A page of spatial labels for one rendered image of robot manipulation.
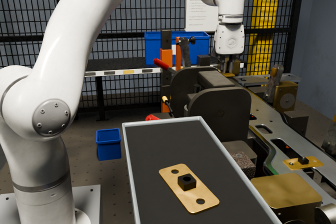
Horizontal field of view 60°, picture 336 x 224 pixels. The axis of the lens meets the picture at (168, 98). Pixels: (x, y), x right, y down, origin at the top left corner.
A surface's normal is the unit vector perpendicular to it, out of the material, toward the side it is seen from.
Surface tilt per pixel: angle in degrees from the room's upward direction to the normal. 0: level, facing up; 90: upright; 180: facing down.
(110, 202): 0
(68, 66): 70
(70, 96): 75
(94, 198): 1
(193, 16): 90
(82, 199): 1
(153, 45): 90
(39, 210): 91
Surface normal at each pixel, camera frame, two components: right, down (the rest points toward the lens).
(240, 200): 0.00, -0.93
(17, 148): 0.17, -0.56
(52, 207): 0.60, 0.30
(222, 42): 0.12, 0.34
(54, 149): 0.56, -0.75
